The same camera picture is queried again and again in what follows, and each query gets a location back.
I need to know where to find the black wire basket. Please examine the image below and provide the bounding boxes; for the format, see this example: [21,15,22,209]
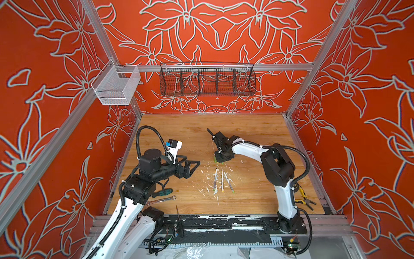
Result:
[159,62,257,97]

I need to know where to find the white mesh basket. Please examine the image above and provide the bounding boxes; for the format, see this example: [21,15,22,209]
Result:
[91,65,141,106]

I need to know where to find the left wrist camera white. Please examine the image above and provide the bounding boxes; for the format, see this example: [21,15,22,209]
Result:
[166,139,182,164]

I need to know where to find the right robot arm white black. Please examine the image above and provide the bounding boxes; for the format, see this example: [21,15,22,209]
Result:
[207,129,310,234]

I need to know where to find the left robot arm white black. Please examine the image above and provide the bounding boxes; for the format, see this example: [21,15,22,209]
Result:
[84,125,201,259]

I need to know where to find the white pen right green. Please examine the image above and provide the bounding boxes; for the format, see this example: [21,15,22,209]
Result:
[224,173,235,193]

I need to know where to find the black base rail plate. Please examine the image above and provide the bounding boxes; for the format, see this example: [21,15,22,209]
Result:
[142,214,308,237]

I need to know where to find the green handle screwdriver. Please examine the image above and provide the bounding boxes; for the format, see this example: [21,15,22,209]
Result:
[152,188,173,198]

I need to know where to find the white pen middle yellow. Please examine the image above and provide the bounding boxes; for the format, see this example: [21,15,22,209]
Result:
[221,170,224,192]

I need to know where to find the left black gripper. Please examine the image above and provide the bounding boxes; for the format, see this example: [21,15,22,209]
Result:
[152,153,199,182]

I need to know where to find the metal wrench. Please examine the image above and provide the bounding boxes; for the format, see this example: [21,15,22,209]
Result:
[146,195,177,206]

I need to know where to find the yellow black pliers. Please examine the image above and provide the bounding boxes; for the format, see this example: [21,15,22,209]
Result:
[294,183,317,211]

